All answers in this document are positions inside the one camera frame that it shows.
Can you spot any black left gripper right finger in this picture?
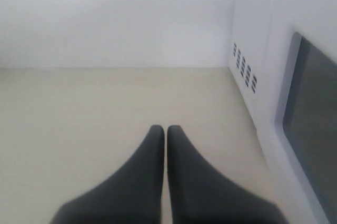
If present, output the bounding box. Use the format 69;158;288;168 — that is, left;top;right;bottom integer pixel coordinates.
167;125;288;223

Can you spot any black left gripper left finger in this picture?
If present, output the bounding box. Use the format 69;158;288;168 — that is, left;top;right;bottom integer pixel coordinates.
51;125;164;223

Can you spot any white microwave door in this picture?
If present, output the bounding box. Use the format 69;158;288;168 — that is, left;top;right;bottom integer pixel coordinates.
258;10;336;223

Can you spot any white microwave oven body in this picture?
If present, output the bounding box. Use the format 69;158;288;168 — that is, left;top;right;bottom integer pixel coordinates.
229;0;305;135

